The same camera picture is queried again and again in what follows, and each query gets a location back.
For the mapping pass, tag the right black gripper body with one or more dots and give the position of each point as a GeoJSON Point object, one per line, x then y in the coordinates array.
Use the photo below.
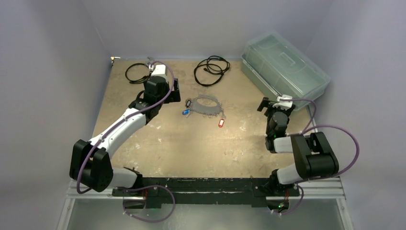
{"type": "Point", "coordinates": [272, 108]}

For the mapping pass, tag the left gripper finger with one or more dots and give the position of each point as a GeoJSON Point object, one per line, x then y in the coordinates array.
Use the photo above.
{"type": "Point", "coordinates": [175, 84]}
{"type": "Point", "coordinates": [173, 97]}

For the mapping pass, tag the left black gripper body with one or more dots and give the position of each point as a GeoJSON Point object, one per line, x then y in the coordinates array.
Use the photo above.
{"type": "Point", "coordinates": [166, 87]}

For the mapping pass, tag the large metal keyring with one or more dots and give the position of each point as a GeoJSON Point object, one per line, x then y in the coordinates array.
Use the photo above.
{"type": "Point", "coordinates": [208, 110]}

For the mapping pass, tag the red tagged key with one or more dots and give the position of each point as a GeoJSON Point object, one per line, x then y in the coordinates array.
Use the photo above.
{"type": "Point", "coordinates": [221, 121]}

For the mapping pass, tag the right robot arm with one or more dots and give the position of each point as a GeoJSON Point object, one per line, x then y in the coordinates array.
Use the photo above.
{"type": "Point", "coordinates": [312, 154]}

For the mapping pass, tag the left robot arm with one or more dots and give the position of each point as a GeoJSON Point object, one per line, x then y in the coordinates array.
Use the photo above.
{"type": "Point", "coordinates": [91, 160]}

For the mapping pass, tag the blue tagged key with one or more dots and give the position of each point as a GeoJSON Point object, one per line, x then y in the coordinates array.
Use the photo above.
{"type": "Point", "coordinates": [186, 112]}

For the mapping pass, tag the clear plastic storage box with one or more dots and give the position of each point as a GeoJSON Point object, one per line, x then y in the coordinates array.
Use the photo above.
{"type": "Point", "coordinates": [276, 67]}

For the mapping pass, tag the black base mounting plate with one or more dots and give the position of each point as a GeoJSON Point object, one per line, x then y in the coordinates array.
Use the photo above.
{"type": "Point", "coordinates": [205, 191]}

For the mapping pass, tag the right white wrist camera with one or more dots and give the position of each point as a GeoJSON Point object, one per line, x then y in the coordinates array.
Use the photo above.
{"type": "Point", "coordinates": [284, 102]}

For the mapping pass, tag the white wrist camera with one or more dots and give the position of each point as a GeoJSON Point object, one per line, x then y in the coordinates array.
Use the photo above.
{"type": "Point", "coordinates": [284, 102]}
{"type": "Point", "coordinates": [160, 70]}

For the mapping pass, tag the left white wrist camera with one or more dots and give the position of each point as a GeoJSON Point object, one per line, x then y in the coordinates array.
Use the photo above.
{"type": "Point", "coordinates": [160, 70]}

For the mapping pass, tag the red handled adjustable wrench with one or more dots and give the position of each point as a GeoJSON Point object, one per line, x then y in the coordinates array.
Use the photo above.
{"type": "Point", "coordinates": [150, 63]}

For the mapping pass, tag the aluminium frame rail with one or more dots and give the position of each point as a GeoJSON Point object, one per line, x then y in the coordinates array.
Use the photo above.
{"type": "Point", "coordinates": [320, 189]}

